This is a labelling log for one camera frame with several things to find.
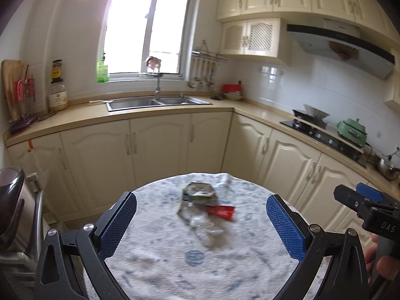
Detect clear plastic wrapper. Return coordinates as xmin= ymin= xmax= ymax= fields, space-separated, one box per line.
xmin=177 ymin=204 xmax=227 ymax=251

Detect metal utensil rack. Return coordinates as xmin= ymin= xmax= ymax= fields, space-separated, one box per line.
xmin=191 ymin=40 xmax=229 ymax=88

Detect metal sink faucet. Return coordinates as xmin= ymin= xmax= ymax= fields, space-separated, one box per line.
xmin=145 ymin=56 xmax=165 ymax=101

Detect steel pot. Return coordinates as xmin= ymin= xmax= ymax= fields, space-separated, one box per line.
xmin=373 ymin=154 xmax=400 ymax=182

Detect black gas stove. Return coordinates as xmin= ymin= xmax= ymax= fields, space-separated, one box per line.
xmin=279 ymin=119 xmax=368 ymax=168

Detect person's right hand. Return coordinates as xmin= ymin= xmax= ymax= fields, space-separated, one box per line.
xmin=365 ymin=245 xmax=400 ymax=281

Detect green snack wrapper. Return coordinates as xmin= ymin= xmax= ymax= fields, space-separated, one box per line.
xmin=182 ymin=182 xmax=218 ymax=207

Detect cooking oil bottle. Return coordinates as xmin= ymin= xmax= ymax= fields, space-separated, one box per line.
xmin=48 ymin=59 xmax=68 ymax=112

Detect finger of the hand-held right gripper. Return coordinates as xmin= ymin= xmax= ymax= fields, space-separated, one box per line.
xmin=356 ymin=182 xmax=400 ymax=210
xmin=333 ymin=184 xmax=380 ymax=222

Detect dark purple packet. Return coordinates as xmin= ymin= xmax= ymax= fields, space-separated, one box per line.
xmin=9 ymin=115 xmax=40 ymax=135

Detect red patterned packet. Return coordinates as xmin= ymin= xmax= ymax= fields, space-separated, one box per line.
xmin=14 ymin=78 xmax=36 ymax=103

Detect round table with cloth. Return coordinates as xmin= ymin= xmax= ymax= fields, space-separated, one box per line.
xmin=83 ymin=172 xmax=319 ymax=300

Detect cream sink-side base cabinets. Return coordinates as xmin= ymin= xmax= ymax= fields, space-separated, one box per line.
xmin=6 ymin=111 xmax=235 ymax=226

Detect cream stove-side base cabinets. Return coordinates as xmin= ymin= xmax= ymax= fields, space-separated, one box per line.
xmin=222 ymin=114 xmax=385 ymax=238

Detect green bottle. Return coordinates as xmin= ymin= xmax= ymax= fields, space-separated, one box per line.
xmin=96 ymin=60 xmax=109 ymax=84

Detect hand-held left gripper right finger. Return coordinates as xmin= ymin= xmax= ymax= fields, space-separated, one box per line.
xmin=265 ymin=194 xmax=370 ymax=300

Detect cream lattice wall cabinet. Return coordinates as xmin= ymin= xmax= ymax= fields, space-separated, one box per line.
xmin=220 ymin=17 xmax=290 ymax=66

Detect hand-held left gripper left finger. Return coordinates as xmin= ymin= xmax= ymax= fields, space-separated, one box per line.
xmin=33 ymin=191 xmax=138 ymax=300

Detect stainless steel sink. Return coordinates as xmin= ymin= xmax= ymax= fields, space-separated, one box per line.
xmin=106 ymin=95 xmax=213 ymax=112

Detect red snack wrapper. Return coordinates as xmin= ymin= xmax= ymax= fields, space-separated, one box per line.
xmin=204 ymin=204 xmax=236 ymax=221

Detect wooden cutting board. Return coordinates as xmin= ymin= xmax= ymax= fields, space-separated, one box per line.
xmin=1 ymin=59 xmax=30 ymax=122

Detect brown folding fan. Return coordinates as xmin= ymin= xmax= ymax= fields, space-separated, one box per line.
xmin=328 ymin=40 xmax=360 ymax=62

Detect grey range hood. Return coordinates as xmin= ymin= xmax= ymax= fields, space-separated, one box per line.
xmin=286 ymin=19 xmax=395 ymax=80

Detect dark round appliance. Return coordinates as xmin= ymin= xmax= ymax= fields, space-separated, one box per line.
xmin=0 ymin=166 xmax=26 ymax=252

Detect kitchen window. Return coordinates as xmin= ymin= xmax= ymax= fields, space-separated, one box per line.
xmin=101 ymin=0 xmax=192 ymax=83

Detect red pot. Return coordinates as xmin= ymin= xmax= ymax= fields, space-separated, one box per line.
xmin=222 ymin=83 xmax=243 ymax=96

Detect green electric pot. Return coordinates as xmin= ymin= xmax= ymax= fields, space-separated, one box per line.
xmin=337 ymin=118 xmax=368 ymax=147

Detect beige kitchen countertop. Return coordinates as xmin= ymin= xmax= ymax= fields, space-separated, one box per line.
xmin=3 ymin=95 xmax=400 ymax=191

